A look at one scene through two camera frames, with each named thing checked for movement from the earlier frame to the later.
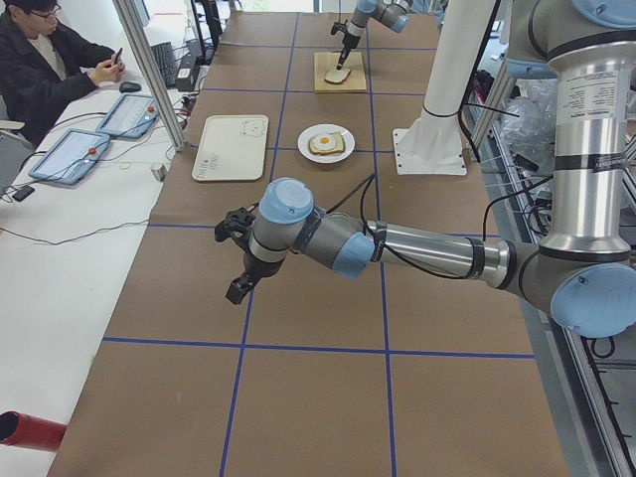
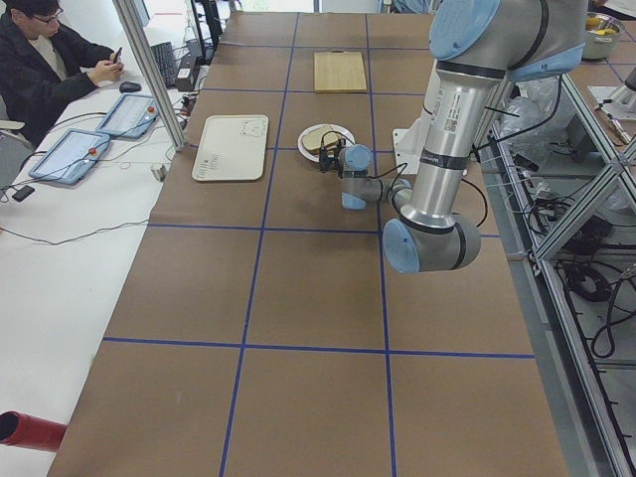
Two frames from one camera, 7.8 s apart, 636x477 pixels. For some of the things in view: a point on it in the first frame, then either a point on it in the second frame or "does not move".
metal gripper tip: x=145 y=54 does not move
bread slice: x=338 y=76 -> x=312 y=139
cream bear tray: x=232 y=148 does not move
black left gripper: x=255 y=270 -> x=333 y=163
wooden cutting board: x=356 y=80 does not move
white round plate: x=305 y=137 does not move
